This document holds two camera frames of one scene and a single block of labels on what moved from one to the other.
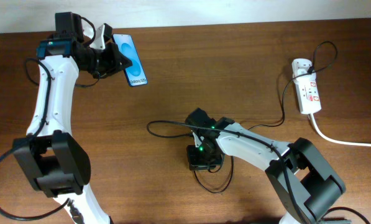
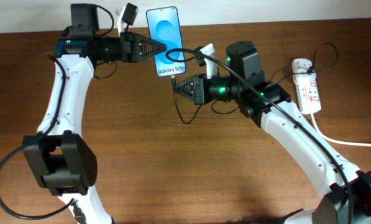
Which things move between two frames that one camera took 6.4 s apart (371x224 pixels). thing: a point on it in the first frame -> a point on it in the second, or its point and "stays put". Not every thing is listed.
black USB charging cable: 227,185 -> 327,57
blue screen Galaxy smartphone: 135,73 -> 164,26
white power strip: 308,93 stays put
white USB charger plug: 300,66 stays put
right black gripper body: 202,157 -> 206,84
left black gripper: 115,58 -> 131,46
